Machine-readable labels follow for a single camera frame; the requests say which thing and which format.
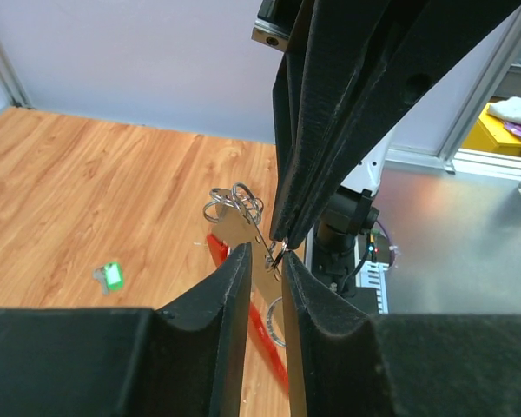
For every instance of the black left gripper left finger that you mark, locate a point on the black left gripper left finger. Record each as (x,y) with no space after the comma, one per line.
(184,359)

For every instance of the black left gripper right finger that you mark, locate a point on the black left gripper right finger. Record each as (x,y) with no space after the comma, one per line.
(344,362)

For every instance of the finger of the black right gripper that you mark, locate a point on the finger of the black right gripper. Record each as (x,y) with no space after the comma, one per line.
(375,60)
(295,124)

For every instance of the red-handled metal key organizer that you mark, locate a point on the red-handled metal key organizer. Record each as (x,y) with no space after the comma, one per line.
(235,215)

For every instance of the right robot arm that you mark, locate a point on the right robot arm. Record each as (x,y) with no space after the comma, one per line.
(349,211)

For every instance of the green tagged key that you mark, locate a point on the green tagged key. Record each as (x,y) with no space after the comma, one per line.
(110,277)

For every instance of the yellow storage bin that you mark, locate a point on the yellow storage bin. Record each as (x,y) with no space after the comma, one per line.
(490,135)

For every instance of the white cloth bundle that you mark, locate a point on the white cloth bundle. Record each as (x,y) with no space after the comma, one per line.
(507,110)

